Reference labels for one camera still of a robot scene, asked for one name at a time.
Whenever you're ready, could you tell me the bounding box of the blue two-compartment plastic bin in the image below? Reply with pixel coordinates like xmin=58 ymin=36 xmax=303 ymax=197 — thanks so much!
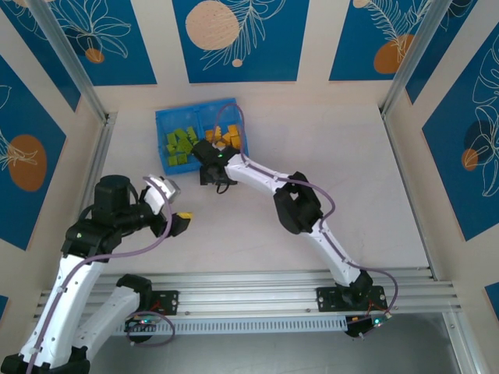
xmin=154 ymin=97 xmax=250 ymax=176

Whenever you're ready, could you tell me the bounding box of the small controller circuit board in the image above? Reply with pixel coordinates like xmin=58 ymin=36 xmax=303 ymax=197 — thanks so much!
xmin=124 ymin=316 xmax=161 ymax=334
xmin=345 ymin=314 xmax=394 ymax=340

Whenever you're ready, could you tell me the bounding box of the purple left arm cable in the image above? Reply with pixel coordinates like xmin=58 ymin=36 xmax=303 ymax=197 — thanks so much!
xmin=27 ymin=175 xmax=175 ymax=374

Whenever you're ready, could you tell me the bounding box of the aluminium side rail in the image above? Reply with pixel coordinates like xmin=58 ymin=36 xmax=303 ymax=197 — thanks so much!
xmin=56 ymin=112 xmax=119 ymax=291
xmin=380 ymin=111 xmax=437 ymax=281

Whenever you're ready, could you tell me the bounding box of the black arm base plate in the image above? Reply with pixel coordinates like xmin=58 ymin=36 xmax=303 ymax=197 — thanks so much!
xmin=316 ymin=286 xmax=388 ymax=312
xmin=150 ymin=290 xmax=180 ymax=316

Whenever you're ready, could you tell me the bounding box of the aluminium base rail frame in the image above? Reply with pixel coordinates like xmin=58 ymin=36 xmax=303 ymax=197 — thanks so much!
xmin=33 ymin=267 xmax=465 ymax=321

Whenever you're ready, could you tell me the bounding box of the aluminium frame post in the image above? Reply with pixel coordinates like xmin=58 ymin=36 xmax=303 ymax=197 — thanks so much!
xmin=27 ymin=0 xmax=114 ymax=125
xmin=380 ymin=0 xmax=479 ymax=118

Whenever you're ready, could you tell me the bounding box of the grey slotted cable duct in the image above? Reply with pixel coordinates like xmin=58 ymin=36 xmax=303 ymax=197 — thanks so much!
xmin=49 ymin=316 xmax=349 ymax=337

